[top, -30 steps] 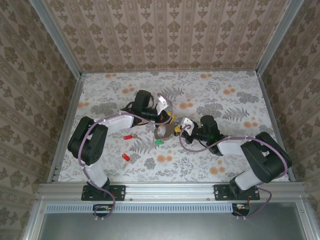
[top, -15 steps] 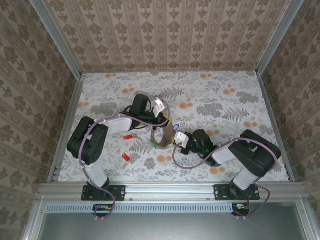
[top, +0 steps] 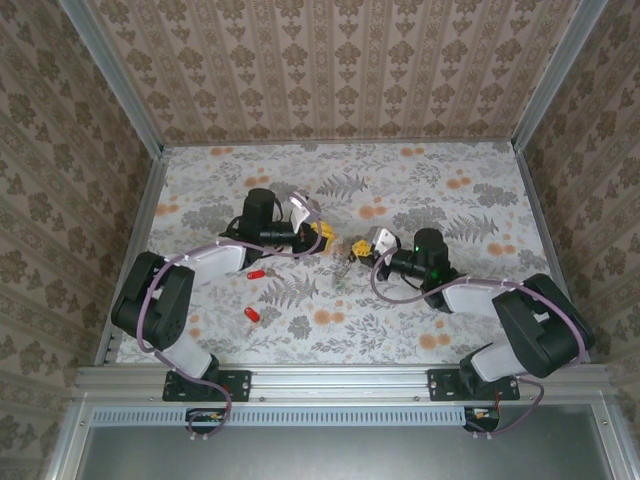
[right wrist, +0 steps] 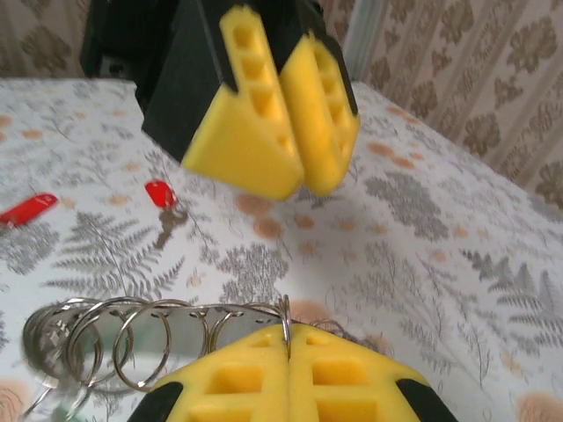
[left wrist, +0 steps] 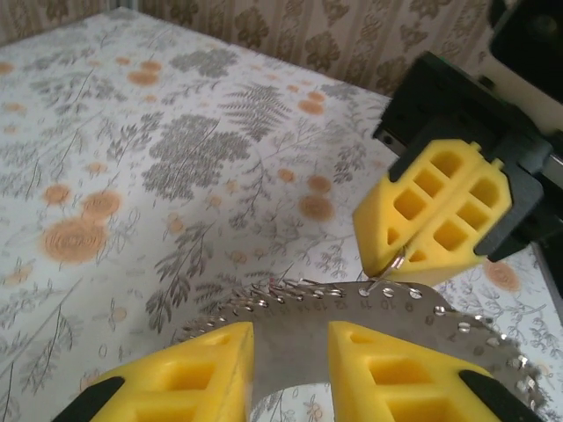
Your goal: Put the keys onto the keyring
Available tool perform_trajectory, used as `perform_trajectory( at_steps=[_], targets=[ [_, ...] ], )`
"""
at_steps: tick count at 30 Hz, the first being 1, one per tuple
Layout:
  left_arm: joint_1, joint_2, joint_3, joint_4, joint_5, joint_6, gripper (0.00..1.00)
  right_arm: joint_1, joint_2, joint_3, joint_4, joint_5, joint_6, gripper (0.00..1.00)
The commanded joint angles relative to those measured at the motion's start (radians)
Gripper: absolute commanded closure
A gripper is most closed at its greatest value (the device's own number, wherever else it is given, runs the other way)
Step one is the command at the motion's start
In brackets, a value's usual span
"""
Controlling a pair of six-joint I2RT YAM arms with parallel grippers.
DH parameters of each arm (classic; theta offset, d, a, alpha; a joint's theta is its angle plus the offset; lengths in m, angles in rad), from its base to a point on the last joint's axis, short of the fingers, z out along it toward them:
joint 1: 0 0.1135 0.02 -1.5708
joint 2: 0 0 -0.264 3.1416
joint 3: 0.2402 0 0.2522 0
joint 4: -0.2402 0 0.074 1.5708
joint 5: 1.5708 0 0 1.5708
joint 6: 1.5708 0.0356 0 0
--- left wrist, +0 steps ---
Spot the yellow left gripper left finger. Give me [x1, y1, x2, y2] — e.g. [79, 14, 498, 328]
[52, 320, 256, 422]

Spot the floral patterned table cover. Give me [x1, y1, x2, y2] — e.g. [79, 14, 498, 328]
[0, 6, 563, 422]

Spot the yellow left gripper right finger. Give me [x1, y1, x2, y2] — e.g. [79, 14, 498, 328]
[327, 320, 546, 422]

